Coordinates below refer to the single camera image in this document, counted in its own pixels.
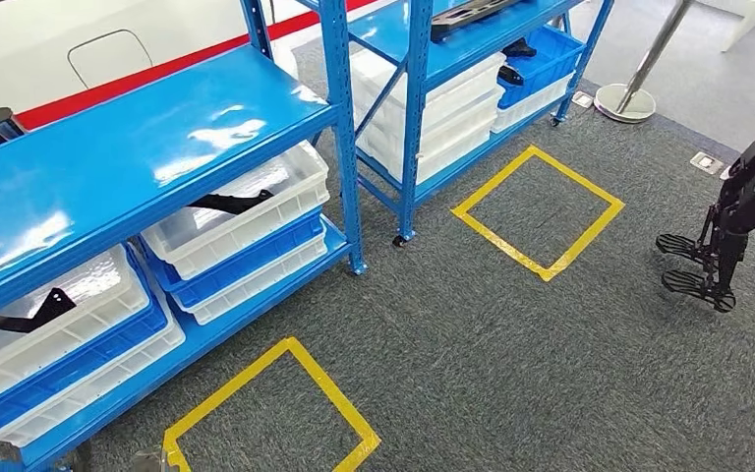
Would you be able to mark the blue metal shelf rack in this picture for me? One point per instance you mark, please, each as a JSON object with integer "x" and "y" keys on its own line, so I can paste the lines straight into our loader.
{"x": 390, "y": 32}
{"x": 123, "y": 150}

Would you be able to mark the yellow floor tape square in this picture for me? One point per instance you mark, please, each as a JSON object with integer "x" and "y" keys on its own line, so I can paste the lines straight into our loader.
{"x": 495, "y": 241}
{"x": 332, "y": 391}

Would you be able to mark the blue plastic crate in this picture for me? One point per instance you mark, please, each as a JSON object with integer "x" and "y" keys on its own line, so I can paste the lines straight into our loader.
{"x": 254, "y": 258}
{"x": 547, "y": 65}
{"x": 91, "y": 363}

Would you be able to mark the black plastic piece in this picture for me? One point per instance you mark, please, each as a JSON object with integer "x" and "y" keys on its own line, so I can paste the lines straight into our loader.
{"x": 234, "y": 202}
{"x": 519, "y": 49}
{"x": 52, "y": 306}
{"x": 511, "y": 76}

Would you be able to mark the silver floor outlet plate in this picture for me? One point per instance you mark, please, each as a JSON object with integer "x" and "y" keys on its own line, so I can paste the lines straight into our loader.
{"x": 706, "y": 163}
{"x": 582, "y": 100}

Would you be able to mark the chrome stanchion with round base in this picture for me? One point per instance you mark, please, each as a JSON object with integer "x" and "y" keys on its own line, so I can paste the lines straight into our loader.
{"x": 625, "y": 103}

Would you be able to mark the black and silver humanoid robot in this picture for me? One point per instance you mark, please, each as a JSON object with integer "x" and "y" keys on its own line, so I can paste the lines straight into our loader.
{"x": 752, "y": 189}

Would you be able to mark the white furniture leg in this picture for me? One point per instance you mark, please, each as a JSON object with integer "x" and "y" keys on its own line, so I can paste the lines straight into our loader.
{"x": 740, "y": 29}

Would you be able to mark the black cylindrical post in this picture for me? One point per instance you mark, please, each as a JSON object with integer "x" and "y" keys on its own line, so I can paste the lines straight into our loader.
{"x": 0, "y": 124}

